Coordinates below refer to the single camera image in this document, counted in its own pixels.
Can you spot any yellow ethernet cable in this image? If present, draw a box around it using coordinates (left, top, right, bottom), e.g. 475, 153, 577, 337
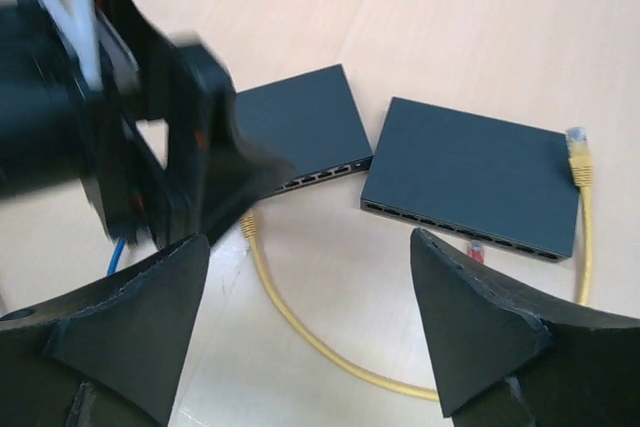
240, 124, 596, 403

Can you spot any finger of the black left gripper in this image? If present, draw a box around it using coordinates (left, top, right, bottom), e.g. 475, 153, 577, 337
199, 94, 292, 245

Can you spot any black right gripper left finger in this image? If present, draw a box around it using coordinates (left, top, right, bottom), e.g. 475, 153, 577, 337
1, 235, 209, 426

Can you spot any black network switch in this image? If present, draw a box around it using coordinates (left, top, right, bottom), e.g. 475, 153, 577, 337
360, 97, 579, 261
235, 64, 373, 195

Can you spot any red ethernet cable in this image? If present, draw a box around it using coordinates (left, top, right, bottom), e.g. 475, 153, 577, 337
465, 240, 488, 265

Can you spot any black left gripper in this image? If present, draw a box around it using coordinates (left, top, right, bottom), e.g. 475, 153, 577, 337
1, 0, 240, 248

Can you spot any blue ethernet cable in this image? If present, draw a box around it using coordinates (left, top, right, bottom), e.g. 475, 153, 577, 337
105, 236, 129, 276

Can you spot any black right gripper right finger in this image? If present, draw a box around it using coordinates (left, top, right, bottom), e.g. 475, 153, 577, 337
410, 229, 639, 426

